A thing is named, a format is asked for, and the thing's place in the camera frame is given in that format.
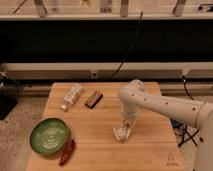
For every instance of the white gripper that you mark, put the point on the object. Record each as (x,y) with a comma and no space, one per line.
(128,120)

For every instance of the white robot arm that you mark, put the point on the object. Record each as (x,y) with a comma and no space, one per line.
(197,114)

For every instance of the brown chocolate bar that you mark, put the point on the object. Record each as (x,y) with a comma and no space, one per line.
(94,99)

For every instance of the white plastic bottle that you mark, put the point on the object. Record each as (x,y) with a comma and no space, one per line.
(71,96)

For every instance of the red chili pepper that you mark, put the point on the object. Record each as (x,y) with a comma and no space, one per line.
(67,152)

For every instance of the green ceramic bowl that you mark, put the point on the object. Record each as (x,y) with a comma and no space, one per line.
(49,136)

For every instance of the black equipment at left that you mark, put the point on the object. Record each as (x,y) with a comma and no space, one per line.
(8,101)

